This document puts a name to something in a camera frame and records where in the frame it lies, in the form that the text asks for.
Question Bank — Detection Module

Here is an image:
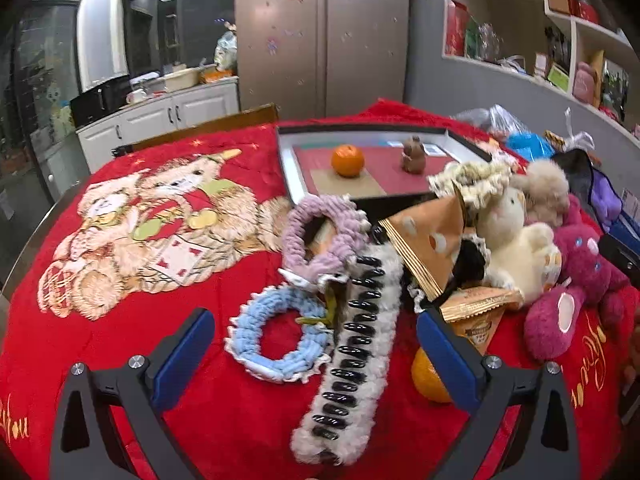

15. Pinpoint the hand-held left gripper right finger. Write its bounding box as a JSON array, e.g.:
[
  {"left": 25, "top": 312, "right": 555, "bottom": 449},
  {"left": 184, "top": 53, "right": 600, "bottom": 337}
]
[{"left": 416, "top": 307, "right": 583, "bottom": 480}]

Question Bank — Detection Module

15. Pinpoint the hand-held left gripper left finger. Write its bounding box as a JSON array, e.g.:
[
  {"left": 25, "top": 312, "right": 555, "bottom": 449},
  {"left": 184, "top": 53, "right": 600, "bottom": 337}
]
[{"left": 49, "top": 307, "right": 217, "bottom": 480}]

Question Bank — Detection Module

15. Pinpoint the orange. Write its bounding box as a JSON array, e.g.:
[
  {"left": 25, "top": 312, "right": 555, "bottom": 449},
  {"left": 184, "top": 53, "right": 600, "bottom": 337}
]
[
  {"left": 411, "top": 347, "right": 453, "bottom": 404},
  {"left": 331, "top": 144, "right": 366, "bottom": 178}
]

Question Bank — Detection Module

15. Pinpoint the brown labelled triangular snack packet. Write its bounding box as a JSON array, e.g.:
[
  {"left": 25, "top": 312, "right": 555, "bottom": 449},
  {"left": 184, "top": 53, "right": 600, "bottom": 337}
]
[{"left": 440, "top": 287, "right": 525, "bottom": 356}]

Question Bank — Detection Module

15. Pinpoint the blue knitted scrunchie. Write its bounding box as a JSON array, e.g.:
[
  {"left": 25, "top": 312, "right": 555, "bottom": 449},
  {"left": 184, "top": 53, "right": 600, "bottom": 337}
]
[{"left": 225, "top": 282, "right": 335, "bottom": 383}]

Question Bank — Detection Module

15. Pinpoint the white fluffy hair claw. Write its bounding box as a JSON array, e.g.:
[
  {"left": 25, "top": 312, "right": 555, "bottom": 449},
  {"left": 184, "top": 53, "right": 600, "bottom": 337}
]
[{"left": 291, "top": 245, "right": 405, "bottom": 466}]

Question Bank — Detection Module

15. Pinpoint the cream plush rabbit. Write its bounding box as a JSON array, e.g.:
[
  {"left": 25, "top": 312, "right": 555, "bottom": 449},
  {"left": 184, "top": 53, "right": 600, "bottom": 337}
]
[{"left": 475, "top": 185, "right": 563, "bottom": 306}]

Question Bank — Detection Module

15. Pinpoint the pink plush bear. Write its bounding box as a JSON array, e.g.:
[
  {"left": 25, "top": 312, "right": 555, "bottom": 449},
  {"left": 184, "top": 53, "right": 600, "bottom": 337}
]
[{"left": 522, "top": 195, "right": 633, "bottom": 361}]

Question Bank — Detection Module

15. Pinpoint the cream lace scrunchie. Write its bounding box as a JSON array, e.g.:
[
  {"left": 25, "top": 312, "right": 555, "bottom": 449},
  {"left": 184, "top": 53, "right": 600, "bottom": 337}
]
[{"left": 428, "top": 160, "right": 513, "bottom": 211}]

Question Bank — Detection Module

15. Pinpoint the black framed box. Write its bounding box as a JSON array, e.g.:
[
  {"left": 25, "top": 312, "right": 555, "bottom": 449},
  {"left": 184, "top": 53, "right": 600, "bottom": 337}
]
[{"left": 276, "top": 122, "right": 493, "bottom": 211}]

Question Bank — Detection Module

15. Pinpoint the red bear-print blanket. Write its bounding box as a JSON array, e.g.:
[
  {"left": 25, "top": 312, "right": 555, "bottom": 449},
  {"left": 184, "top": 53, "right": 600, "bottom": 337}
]
[{"left": 0, "top": 97, "right": 640, "bottom": 480}]

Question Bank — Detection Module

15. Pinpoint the black lace-trimmed scrunchie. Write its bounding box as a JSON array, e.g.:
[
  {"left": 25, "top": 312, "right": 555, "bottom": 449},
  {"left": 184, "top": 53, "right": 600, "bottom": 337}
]
[{"left": 407, "top": 235, "right": 493, "bottom": 316}]

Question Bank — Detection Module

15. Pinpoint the triangular dotted snack packet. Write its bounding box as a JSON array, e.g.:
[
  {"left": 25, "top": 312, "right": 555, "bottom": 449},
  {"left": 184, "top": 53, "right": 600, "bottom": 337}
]
[{"left": 378, "top": 192, "right": 468, "bottom": 302}]

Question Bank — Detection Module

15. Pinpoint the olive lace-trimmed scrunchie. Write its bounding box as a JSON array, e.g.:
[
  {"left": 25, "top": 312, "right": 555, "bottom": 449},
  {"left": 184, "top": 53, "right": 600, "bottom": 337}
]
[{"left": 278, "top": 267, "right": 353, "bottom": 328}]

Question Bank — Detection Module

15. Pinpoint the purple knitted scrunchie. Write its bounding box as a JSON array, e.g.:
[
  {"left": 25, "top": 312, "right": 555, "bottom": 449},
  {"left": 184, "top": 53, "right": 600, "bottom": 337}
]
[{"left": 282, "top": 195, "right": 371, "bottom": 281}]

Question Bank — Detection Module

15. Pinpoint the beige fluffy plush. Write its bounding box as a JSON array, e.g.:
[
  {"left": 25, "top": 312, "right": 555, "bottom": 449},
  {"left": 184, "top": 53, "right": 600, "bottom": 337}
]
[{"left": 512, "top": 159, "right": 571, "bottom": 228}]

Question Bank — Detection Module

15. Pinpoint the small brown animal figurine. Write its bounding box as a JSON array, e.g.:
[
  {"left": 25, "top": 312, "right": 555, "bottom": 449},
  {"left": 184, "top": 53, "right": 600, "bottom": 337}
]
[{"left": 401, "top": 135, "right": 427, "bottom": 174}]

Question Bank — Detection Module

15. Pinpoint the black bag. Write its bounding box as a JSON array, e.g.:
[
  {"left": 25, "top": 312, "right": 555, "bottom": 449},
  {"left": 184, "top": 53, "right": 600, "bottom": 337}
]
[{"left": 550, "top": 150, "right": 601, "bottom": 211}]

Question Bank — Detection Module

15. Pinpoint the blue plastic bag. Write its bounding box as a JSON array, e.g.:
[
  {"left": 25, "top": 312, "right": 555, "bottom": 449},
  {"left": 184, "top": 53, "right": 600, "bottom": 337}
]
[{"left": 505, "top": 132, "right": 556, "bottom": 161}]

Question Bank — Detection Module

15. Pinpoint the purple cloth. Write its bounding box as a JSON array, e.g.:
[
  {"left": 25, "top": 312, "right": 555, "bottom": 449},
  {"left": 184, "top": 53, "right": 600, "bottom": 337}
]
[{"left": 590, "top": 165, "right": 623, "bottom": 226}]

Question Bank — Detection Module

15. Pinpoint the white kitchen cabinet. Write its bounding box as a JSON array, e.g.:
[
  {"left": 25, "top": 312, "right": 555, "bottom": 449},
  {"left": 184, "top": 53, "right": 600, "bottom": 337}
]
[{"left": 75, "top": 77, "right": 241, "bottom": 176}]

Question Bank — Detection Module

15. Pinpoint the clear plastic bag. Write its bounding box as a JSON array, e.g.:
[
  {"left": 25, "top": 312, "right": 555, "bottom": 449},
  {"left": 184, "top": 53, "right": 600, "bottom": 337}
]
[{"left": 452, "top": 105, "right": 531, "bottom": 143}]

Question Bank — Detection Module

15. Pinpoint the black microwave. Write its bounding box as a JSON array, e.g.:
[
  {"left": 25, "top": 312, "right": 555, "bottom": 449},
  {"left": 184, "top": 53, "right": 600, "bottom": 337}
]
[{"left": 70, "top": 75, "right": 132, "bottom": 128}]

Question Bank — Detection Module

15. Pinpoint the white pot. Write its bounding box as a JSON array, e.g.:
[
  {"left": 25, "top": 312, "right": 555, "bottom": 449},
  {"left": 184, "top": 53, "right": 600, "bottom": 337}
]
[{"left": 162, "top": 66, "right": 206, "bottom": 92}]

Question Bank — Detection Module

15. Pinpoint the pink plush toy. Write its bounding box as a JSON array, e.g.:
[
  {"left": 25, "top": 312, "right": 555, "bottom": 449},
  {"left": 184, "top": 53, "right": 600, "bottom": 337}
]
[{"left": 572, "top": 62, "right": 598, "bottom": 101}]

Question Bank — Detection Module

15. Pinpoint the dark glass door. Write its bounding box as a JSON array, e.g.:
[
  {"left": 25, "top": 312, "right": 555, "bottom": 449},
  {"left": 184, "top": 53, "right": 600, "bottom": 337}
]
[{"left": 0, "top": 2, "right": 83, "bottom": 201}]

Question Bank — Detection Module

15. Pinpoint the filled plastic bag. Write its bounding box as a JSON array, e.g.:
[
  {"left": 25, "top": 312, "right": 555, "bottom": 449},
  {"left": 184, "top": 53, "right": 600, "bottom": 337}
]
[{"left": 215, "top": 30, "right": 238, "bottom": 73}]

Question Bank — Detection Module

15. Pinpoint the red gift box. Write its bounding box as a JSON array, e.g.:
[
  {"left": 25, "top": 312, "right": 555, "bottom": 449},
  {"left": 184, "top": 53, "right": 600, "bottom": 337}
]
[{"left": 445, "top": 2, "right": 468, "bottom": 56}]

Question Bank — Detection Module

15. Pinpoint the dark kitchen window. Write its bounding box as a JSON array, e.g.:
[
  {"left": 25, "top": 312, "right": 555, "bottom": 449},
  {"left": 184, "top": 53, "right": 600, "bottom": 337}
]
[{"left": 122, "top": 0, "right": 238, "bottom": 78}]

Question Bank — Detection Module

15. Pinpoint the silver refrigerator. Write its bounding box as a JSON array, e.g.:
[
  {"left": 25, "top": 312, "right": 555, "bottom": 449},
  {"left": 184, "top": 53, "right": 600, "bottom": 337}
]
[{"left": 235, "top": 0, "right": 411, "bottom": 121}]

